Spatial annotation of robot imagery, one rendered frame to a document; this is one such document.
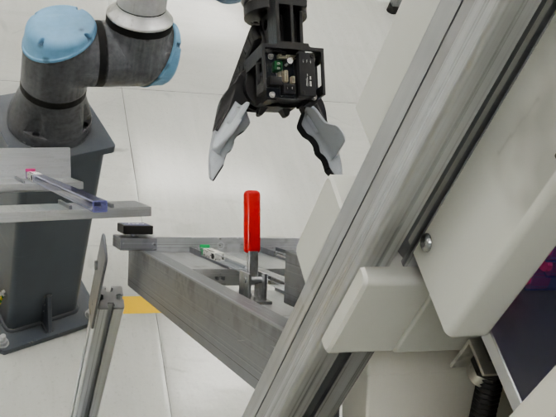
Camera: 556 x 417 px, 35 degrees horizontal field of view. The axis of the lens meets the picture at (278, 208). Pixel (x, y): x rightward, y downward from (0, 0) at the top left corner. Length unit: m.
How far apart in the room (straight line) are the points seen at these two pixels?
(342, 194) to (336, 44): 2.63
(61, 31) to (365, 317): 1.13
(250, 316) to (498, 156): 0.39
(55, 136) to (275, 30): 0.74
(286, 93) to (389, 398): 0.44
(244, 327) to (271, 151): 1.85
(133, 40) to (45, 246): 0.50
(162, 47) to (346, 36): 1.65
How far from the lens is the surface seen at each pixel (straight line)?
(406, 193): 0.40
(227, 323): 0.80
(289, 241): 1.33
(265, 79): 0.92
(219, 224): 2.32
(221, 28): 2.98
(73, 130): 1.62
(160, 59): 1.56
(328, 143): 0.99
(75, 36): 1.51
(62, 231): 1.80
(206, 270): 1.10
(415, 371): 0.59
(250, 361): 0.74
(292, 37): 0.95
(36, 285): 1.92
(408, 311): 0.47
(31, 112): 1.60
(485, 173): 0.39
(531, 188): 0.36
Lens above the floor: 1.69
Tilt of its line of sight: 44 degrees down
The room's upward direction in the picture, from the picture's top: 22 degrees clockwise
